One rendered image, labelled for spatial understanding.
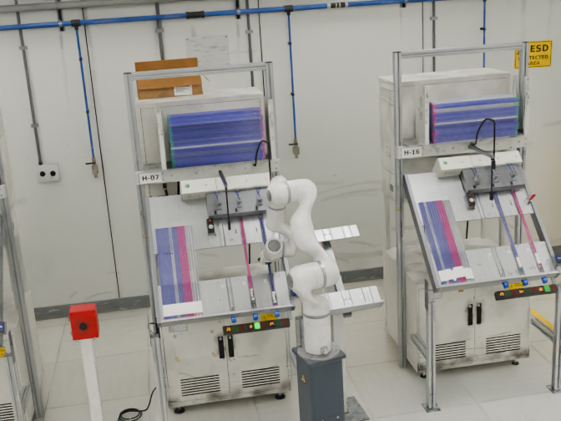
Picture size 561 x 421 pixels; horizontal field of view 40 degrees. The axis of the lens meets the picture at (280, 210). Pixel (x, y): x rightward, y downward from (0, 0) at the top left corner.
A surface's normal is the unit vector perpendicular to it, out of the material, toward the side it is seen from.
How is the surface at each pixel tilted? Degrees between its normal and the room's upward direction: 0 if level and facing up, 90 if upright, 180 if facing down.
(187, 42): 90
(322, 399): 90
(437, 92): 90
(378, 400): 0
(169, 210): 47
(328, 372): 90
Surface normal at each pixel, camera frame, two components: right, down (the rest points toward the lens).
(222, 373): 0.17, 0.27
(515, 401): -0.06, -0.96
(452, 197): 0.07, -0.50
